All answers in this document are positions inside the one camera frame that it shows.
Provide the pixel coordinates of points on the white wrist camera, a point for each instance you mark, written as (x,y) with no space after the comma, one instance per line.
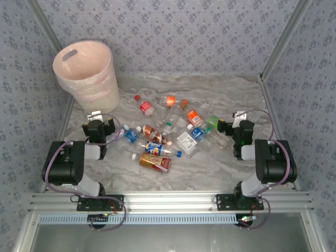
(94,115)
(239,116)

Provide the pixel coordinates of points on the blue label water bottle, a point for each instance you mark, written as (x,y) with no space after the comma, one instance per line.
(131,136)

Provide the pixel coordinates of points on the small bottle green cap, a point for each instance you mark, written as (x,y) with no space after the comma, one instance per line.
(169,124)

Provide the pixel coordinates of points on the blue Pepsi bottle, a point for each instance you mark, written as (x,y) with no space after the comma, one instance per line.
(155,148)

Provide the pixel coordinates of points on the clear bottle orange band label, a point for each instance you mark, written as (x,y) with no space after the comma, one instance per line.
(170,100)

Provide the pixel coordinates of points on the clear bottle orange cap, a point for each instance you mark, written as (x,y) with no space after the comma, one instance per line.
(184,104)

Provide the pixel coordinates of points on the green plastic bottle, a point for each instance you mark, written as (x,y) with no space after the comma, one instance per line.
(212,121)

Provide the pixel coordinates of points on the long clear bottle green cap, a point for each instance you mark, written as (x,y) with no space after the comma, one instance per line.
(216,139)

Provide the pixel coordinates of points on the orange barcode label bottle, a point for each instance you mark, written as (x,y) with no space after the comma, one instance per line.
(194,118)

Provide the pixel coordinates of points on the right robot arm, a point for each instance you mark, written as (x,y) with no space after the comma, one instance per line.
(275,162)

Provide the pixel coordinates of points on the gold red tea bottle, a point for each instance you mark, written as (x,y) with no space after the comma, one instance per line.
(155,162)

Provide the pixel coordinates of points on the aluminium frame post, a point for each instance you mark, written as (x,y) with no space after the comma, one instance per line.
(39,10)
(285,36)

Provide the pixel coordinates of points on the copper brown coffee bottle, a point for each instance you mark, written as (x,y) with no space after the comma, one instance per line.
(153,134)

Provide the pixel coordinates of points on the blue label QR code bottle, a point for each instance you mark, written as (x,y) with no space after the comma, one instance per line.
(198,133)

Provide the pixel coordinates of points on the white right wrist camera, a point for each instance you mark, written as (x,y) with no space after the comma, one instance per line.
(239,116)

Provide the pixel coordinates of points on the purple label clear bottle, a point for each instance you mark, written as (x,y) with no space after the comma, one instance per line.
(119,134)

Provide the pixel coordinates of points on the pale pink lined waste bin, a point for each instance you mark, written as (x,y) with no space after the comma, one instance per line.
(86,78)

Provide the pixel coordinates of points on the red label cola bottle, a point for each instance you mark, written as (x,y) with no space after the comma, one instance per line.
(146,107)

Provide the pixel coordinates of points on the grey metal base panel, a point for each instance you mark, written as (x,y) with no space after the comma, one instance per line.
(168,239)

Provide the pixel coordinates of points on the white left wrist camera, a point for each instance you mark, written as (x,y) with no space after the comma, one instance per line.
(94,115)

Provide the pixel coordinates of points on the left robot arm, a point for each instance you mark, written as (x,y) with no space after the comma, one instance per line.
(65,162)

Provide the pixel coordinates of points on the black LED control board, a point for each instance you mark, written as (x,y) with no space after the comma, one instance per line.
(98,218)
(246,220)

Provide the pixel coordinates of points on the clear jar white label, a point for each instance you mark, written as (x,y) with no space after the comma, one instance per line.
(187,141)

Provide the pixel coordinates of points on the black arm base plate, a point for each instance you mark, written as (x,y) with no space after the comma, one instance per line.
(223,203)
(115,203)

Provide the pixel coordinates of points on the aluminium front rail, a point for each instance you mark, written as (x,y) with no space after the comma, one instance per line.
(170,200)

